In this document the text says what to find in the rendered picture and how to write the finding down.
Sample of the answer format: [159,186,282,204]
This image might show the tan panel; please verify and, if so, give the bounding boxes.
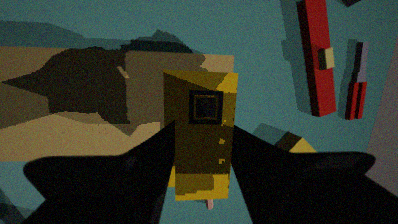
[0,46,234,162]

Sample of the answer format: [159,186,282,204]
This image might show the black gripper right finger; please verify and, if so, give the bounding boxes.
[231,125,375,224]

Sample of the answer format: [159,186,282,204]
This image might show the long red flat bar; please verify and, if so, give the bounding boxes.
[297,0,336,117]

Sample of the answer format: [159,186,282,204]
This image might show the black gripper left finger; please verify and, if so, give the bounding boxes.
[23,120,175,224]

